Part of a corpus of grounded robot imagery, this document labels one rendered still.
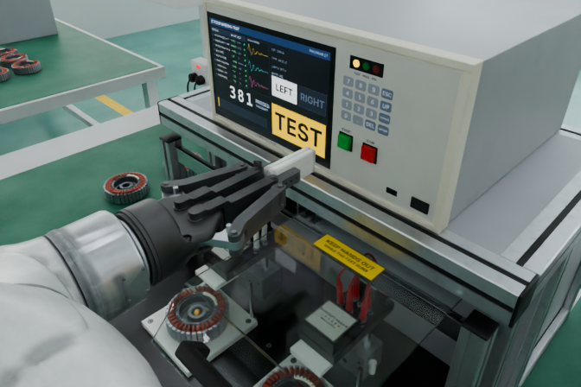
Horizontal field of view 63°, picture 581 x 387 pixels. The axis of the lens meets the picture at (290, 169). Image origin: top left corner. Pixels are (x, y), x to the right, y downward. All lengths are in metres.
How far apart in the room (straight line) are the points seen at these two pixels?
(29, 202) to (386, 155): 1.04
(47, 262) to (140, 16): 5.45
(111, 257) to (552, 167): 0.61
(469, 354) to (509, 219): 0.17
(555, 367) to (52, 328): 0.87
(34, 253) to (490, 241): 0.46
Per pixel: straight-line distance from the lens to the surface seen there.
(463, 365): 0.63
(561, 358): 1.02
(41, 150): 1.67
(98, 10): 5.58
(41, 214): 1.35
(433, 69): 0.51
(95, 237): 0.41
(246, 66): 0.72
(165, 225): 0.43
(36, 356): 0.24
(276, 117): 0.70
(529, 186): 0.72
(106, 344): 0.25
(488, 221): 0.63
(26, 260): 0.40
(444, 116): 0.52
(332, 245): 0.62
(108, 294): 0.41
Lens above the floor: 1.47
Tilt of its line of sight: 31 degrees down
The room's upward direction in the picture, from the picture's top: straight up
